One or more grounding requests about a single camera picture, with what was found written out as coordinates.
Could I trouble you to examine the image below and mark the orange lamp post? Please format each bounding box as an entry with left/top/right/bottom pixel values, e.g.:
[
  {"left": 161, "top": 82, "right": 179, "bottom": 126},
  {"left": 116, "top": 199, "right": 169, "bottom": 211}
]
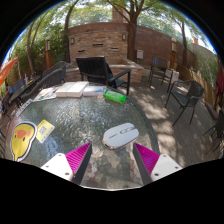
[
  {"left": 169, "top": 37, "right": 178, "bottom": 70},
  {"left": 44, "top": 34, "right": 54, "bottom": 70}
]

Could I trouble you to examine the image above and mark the yellow code card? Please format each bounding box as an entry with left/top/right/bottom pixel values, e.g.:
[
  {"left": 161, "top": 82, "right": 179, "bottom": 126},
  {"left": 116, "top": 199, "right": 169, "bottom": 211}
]
[{"left": 35, "top": 119, "right": 56, "bottom": 144}]

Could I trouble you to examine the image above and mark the dark wicker armchair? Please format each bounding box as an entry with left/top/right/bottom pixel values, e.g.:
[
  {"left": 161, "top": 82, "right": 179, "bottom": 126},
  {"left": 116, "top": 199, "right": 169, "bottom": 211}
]
[
  {"left": 41, "top": 60, "right": 68, "bottom": 83},
  {"left": 19, "top": 68, "right": 64, "bottom": 104}
]

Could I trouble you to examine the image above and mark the black slatted wooden chair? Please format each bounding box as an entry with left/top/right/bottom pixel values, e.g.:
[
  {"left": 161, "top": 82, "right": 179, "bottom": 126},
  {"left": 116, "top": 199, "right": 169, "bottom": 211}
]
[{"left": 75, "top": 55, "right": 132, "bottom": 97}]

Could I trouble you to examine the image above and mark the dark metal patio chair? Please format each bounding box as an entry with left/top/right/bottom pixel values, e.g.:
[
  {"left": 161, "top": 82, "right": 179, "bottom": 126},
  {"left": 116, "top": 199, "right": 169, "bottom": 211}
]
[{"left": 203, "top": 109, "right": 224, "bottom": 154}]

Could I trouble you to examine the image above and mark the dark slatted metal chair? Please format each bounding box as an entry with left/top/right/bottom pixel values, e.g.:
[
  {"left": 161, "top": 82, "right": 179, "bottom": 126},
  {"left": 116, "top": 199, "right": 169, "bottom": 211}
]
[{"left": 148, "top": 55, "right": 174, "bottom": 88}]

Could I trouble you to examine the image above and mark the low stone ledge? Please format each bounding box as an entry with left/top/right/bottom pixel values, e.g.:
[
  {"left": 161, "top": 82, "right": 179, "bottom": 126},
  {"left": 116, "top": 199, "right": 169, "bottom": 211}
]
[{"left": 64, "top": 59, "right": 145, "bottom": 84}]

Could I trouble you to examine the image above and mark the dark mesh metal chair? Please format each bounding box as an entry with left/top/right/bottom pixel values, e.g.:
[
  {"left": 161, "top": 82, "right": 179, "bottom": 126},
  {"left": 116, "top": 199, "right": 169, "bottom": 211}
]
[{"left": 164, "top": 79, "right": 206, "bottom": 127}]

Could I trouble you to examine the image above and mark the green wipes packet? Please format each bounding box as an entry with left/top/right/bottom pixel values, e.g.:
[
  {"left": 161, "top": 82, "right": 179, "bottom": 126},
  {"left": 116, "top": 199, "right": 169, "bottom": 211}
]
[{"left": 103, "top": 89, "right": 128, "bottom": 104}]

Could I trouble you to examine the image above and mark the thin leaning tree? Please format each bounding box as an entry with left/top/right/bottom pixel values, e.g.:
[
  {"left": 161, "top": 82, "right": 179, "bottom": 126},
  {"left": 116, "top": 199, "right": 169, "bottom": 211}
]
[{"left": 64, "top": 0, "right": 81, "bottom": 64}]

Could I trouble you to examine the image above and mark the white wireless computer mouse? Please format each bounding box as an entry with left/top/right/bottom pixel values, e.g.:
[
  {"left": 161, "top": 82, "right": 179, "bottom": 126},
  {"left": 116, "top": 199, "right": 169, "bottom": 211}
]
[{"left": 102, "top": 122, "right": 140, "bottom": 150}]

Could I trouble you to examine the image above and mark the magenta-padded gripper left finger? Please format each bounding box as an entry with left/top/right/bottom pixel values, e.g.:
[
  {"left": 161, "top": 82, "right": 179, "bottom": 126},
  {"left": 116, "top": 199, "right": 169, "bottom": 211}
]
[{"left": 40, "top": 142, "right": 93, "bottom": 186}]

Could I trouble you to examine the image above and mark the large white flat box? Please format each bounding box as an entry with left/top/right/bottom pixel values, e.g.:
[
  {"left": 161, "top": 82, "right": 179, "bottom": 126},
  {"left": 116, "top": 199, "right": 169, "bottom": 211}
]
[{"left": 55, "top": 80, "right": 90, "bottom": 98}]

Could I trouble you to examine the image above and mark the large forked tree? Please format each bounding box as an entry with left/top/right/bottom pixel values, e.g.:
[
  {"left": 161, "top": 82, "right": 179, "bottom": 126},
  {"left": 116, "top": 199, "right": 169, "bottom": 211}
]
[{"left": 109, "top": 0, "right": 158, "bottom": 63}]

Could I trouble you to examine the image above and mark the yellow bird-shaped mouse pad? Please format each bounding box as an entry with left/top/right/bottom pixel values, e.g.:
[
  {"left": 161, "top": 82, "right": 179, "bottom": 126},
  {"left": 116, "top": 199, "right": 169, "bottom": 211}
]
[{"left": 9, "top": 120, "right": 38, "bottom": 163}]

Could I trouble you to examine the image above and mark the blue patio chair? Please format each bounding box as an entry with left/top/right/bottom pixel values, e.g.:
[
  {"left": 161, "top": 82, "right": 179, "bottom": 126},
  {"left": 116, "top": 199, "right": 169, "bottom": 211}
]
[{"left": 8, "top": 78, "right": 26, "bottom": 94}]

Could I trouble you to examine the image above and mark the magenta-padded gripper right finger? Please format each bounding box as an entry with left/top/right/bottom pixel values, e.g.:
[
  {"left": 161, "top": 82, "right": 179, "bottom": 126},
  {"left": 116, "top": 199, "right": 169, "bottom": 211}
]
[{"left": 132, "top": 142, "right": 184, "bottom": 186}]

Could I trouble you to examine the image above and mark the white and blue box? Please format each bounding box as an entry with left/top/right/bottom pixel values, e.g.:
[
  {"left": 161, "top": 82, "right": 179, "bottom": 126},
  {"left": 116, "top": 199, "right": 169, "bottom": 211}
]
[{"left": 82, "top": 84, "right": 108, "bottom": 98}]

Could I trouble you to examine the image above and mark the colourful printed leaflet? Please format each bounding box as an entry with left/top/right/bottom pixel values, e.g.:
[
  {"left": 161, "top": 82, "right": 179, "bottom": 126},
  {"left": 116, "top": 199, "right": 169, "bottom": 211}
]
[{"left": 33, "top": 85, "right": 63, "bottom": 103}]

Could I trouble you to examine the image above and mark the dark round patio table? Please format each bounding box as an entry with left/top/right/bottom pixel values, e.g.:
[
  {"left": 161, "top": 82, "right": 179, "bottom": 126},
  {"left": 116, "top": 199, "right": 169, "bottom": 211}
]
[{"left": 8, "top": 74, "right": 42, "bottom": 104}]

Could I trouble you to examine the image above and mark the white number plate sign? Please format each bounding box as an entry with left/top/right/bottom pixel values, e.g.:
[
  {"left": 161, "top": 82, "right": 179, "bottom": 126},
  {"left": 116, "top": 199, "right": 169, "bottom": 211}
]
[{"left": 14, "top": 98, "right": 34, "bottom": 118}]

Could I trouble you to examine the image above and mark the orange patio umbrella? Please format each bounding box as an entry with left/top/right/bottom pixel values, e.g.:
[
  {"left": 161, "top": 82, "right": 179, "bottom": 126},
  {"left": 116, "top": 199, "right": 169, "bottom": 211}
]
[{"left": 0, "top": 56, "right": 19, "bottom": 87}]

